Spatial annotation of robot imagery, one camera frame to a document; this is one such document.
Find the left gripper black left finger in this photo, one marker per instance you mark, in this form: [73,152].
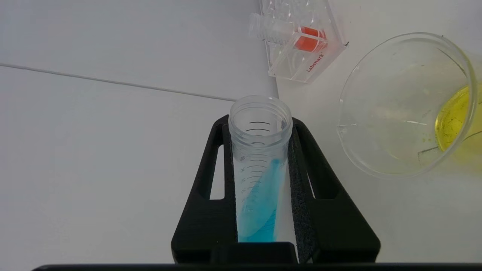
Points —
[207,218]

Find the clear acrylic test tube rack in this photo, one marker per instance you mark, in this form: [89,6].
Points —
[301,56]

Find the clear glass beaker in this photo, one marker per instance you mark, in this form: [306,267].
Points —
[399,113]

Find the test tube with red liquid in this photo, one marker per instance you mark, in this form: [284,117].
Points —
[307,39]

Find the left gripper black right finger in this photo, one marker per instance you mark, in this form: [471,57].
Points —
[331,226]

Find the test tube with blue liquid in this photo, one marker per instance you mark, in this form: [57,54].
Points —
[260,188]

